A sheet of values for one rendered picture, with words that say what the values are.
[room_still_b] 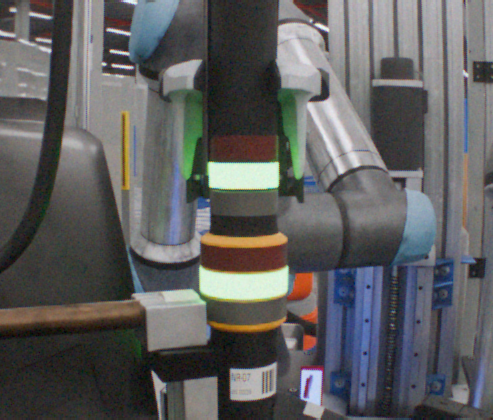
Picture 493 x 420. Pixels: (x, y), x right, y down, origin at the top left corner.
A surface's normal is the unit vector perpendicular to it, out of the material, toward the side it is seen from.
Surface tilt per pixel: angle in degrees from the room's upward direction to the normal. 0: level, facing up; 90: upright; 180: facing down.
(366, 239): 94
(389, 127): 90
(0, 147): 44
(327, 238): 90
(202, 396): 90
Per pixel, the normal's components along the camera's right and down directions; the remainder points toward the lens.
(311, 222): 0.25, -0.30
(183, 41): 0.21, 0.52
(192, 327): 0.39, 0.10
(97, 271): 0.36, -0.64
